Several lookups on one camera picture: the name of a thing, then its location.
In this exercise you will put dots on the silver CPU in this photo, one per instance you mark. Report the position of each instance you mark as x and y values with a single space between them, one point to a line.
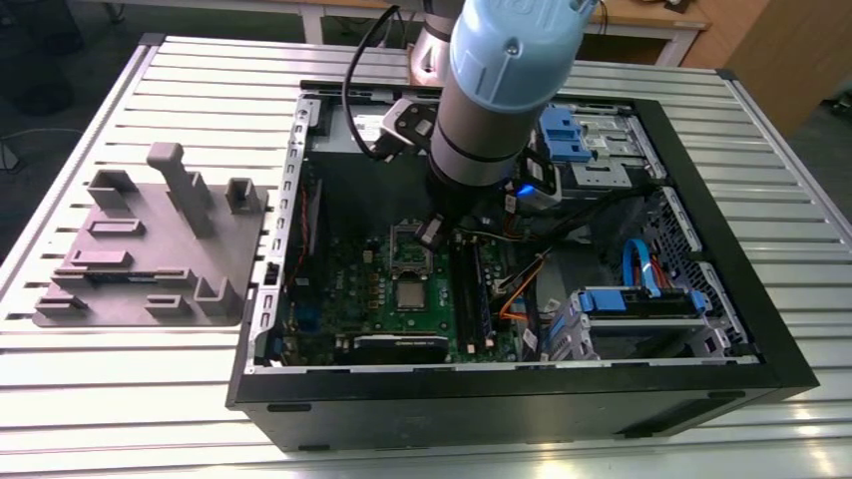
411 295

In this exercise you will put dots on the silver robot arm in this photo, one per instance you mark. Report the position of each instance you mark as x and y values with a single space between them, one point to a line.
479 125

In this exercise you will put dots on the grey power supply unit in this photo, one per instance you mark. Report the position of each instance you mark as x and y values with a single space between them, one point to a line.
359 194

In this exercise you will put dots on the black RAM slot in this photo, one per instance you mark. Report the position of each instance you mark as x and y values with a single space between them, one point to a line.
473 294
457 294
465 294

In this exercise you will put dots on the blue plastic drive latch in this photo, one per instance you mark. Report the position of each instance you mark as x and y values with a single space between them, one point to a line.
566 140

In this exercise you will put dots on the metal drive cage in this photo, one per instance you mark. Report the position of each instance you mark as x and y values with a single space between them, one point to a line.
599 174

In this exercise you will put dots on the green motherboard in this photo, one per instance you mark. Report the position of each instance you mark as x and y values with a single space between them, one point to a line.
353 279

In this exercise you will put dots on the black graphics card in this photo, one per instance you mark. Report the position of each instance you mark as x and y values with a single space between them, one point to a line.
399 346

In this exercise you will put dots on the blue board connector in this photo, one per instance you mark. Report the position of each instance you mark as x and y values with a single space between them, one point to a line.
307 319

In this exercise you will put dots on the hard disk in blue carrier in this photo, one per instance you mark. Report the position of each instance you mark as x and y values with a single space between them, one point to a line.
633 302

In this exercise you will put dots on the metal disk cage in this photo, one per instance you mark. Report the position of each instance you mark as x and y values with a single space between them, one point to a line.
639 325

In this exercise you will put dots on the black PC case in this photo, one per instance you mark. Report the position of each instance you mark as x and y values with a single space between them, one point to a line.
466 414

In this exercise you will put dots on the wooden desk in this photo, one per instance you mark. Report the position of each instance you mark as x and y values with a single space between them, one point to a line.
639 20

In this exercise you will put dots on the grey parts rack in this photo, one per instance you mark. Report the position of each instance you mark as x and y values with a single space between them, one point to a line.
167 299

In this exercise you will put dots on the wooden cabinet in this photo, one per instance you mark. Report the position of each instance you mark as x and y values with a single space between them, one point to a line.
786 50

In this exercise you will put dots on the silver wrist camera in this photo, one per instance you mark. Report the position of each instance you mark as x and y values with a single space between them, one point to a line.
399 122
543 187

